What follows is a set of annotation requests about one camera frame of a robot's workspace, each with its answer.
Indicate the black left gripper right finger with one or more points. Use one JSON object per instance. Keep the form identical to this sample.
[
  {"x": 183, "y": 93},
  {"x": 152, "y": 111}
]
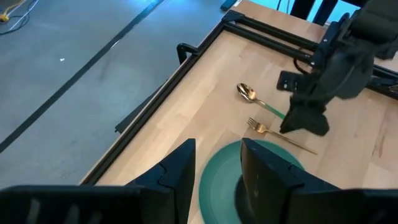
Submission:
[{"x": 264, "y": 186}]

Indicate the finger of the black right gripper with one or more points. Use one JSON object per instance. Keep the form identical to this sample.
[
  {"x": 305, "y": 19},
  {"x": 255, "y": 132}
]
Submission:
[
  {"x": 317, "y": 123},
  {"x": 293, "y": 119}
]

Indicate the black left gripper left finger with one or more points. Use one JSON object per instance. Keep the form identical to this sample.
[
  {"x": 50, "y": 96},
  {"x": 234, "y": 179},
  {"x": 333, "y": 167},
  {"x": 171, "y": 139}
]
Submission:
[{"x": 174, "y": 186}]

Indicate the green round plate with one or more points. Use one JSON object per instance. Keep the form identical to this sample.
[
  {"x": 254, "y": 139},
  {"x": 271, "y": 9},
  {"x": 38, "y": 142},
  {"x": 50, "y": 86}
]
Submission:
[{"x": 217, "y": 186}]

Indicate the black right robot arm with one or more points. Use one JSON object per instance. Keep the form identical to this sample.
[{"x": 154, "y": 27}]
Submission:
[{"x": 373, "y": 21}]

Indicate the gold fork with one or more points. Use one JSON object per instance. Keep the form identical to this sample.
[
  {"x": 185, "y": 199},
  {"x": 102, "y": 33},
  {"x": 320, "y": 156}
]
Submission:
[{"x": 260, "y": 127}]

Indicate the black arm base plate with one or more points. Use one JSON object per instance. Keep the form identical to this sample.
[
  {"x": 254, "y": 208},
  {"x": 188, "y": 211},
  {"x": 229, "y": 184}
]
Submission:
[{"x": 292, "y": 81}]

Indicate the black frame post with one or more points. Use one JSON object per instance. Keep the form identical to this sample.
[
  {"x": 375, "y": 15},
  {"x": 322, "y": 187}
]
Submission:
[
  {"x": 325, "y": 11},
  {"x": 303, "y": 7}
]

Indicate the black cross rail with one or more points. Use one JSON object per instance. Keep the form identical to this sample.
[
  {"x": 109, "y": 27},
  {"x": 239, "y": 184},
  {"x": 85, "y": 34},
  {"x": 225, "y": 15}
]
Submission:
[
  {"x": 270, "y": 29},
  {"x": 264, "y": 42}
]

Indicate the black table edge rail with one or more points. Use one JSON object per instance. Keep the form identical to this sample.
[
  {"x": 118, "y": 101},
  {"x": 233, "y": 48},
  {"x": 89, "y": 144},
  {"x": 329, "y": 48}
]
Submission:
[{"x": 155, "y": 102}]

